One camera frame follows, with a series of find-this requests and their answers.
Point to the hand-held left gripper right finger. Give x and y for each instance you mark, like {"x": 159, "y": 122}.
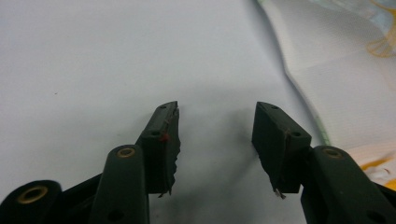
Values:
{"x": 274, "y": 146}

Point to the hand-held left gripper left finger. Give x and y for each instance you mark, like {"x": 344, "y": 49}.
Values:
{"x": 158, "y": 155}

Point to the white leaf-print mesh laundry bag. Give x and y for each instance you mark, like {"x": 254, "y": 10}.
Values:
{"x": 342, "y": 93}

